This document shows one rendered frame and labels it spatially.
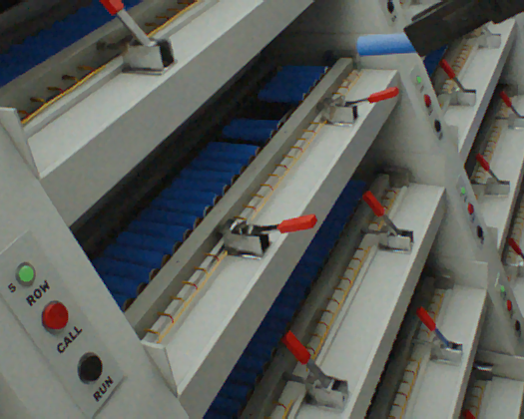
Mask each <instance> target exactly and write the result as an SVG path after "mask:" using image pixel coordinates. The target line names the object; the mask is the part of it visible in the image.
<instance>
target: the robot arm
mask: <svg viewBox="0 0 524 419"><path fill-rule="evenodd" d="M522 12H524V0H440V1H438V2H436V3H434V4H433V5H431V6H429V7H427V8H425V9H424V10H422V11H420V12H418V13H416V14H415V15H413V16H412V17H411V19H410V21H411V23H410V24H408V25H407V26H406V27H404V28H403V31H404V32H405V34H406V37H407V39H408V40H409V42H410V43H411V45H412V47H413V48H414V50H415V51H416V53H417V55H418V56H419V57H420V58H422V57H424V56H426V55H427V54H429V53H431V52H433V51H435V50H437V49H439V48H441V47H443V46H445V45H447V44H449V43H451V42H453V41H454V40H456V39H458V38H460V37H462V36H464V35H466V34H468V33H470V32H472V31H474V30H475V29H477V28H479V27H481V26H482V25H484V24H486V23H488V22H490V21H491V22H492V23H493V25H495V24H500V23H502V22H504V21H505V20H507V19H509V18H511V17H513V16H515V15H517V14H520V13H522Z"/></svg>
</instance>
